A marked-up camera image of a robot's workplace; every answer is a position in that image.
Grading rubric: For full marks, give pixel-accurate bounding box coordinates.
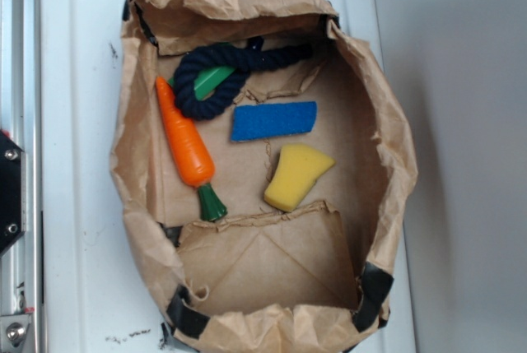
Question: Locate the green sponge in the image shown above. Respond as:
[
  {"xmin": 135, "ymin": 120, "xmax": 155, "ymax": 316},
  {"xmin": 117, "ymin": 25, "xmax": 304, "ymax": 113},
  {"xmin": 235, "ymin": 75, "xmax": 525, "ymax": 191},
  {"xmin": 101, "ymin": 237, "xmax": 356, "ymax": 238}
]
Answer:
[{"xmin": 194, "ymin": 65, "xmax": 235, "ymax": 101}]

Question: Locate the blue sponge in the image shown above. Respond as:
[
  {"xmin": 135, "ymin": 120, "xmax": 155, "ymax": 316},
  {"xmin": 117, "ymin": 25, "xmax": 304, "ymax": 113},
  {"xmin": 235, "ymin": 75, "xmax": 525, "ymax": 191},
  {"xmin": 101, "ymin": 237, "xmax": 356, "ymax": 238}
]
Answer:
[{"xmin": 231, "ymin": 101, "xmax": 318, "ymax": 142}]

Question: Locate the yellow sponge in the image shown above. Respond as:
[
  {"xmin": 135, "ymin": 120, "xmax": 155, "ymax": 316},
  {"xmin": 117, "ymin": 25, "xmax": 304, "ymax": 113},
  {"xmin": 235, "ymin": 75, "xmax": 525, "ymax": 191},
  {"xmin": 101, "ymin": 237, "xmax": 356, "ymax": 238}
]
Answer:
[{"xmin": 263, "ymin": 143, "xmax": 336, "ymax": 212}]

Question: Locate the orange toy carrot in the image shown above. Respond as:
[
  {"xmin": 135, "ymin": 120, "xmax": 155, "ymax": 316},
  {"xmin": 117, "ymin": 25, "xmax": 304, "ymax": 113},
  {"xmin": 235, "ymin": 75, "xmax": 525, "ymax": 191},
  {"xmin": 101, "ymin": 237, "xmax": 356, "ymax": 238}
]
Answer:
[{"xmin": 155, "ymin": 77, "xmax": 227, "ymax": 222}]

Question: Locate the brown paper bag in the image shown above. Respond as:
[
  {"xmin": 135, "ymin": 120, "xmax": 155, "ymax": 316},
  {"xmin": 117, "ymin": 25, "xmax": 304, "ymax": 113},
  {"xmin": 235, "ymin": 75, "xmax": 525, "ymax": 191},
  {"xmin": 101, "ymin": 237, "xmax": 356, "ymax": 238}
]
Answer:
[{"xmin": 110, "ymin": 0, "xmax": 417, "ymax": 352}]

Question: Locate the navy blue knotted rope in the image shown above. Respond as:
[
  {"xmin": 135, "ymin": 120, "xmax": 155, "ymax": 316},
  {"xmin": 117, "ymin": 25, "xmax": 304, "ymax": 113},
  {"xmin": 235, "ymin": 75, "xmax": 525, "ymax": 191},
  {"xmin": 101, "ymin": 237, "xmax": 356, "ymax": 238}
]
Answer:
[{"xmin": 172, "ymin": 36, "xmax": 314, "ymax": 121}]

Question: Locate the black metal bracket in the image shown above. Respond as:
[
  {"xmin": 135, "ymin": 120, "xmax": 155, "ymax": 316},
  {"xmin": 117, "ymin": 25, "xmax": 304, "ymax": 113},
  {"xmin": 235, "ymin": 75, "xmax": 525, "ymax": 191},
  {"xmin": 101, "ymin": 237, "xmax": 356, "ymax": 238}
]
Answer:
[{"xmin": 0, "ymin": 129, "xmax": 26, "ymax": 257}]

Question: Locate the aluminium frame rail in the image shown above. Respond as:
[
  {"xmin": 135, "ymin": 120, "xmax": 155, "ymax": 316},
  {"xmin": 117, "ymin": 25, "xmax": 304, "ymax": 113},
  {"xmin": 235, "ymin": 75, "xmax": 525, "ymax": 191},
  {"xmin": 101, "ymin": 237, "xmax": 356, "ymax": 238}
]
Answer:
[{"xmin": 1, "ymin": 0, "xmax": 46, "ymax": 352}]

